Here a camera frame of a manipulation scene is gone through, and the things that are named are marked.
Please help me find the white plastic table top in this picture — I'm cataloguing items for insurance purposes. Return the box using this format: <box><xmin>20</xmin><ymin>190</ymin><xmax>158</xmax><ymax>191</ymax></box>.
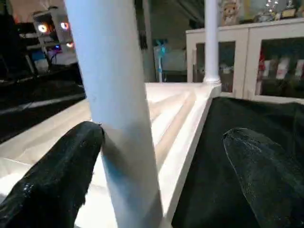
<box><xmin>0</xmin><ymin>82</ymin><xmax>222</xmax><ymax>228</ymax></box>

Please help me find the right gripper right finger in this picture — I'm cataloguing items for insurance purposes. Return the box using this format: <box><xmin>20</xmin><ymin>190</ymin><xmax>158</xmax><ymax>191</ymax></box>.
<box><xmin>222</xmin><ymin>127</ymin><xmax>304</xmax><ymax>228</ymax></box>

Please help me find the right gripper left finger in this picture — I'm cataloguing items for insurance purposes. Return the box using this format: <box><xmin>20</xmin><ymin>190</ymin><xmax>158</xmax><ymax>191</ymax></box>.
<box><xmin>0</xmin><ymin>121</ymin><xmax>105</xmax><ymax>228</ymax></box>

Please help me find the white glass-door cabinet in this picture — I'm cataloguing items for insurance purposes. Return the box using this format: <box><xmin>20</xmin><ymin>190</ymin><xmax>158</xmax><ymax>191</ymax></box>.
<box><xmin>185</xmin><ymin>18</ymin><xmax>304</xmax><ymax>105</ymax></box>

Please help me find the black work mat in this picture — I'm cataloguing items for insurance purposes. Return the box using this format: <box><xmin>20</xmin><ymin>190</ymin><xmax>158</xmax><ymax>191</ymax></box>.
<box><xmin>0</xmin><ymin>64</ymin><xmax>304</xmax><ymax>228</ymax></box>

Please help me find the plush toy figure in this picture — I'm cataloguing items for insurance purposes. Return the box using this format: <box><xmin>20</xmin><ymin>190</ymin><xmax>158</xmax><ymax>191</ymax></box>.
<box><xmin>218</xmin><ymin>0</ymin><xmax>239</xmax><ymax>26</ymax></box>

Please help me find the white plastic table leg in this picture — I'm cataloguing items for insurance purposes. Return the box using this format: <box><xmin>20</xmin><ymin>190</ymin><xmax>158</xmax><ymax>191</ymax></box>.
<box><xmin>203</xmin><ymin>0</ymin><xmax>222</xmax><ymax>88</ymax></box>
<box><xmin>64</xmin><ymin>0</ymin><xmax>165</xmax><ymax>228</ymax></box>

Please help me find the blue metal stand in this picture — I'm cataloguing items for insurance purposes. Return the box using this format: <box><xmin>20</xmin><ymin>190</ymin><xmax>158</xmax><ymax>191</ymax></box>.
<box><xmin>157</xmin><ymin>40</ymin><xmax>169</xmax><ymax>82</ymax></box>

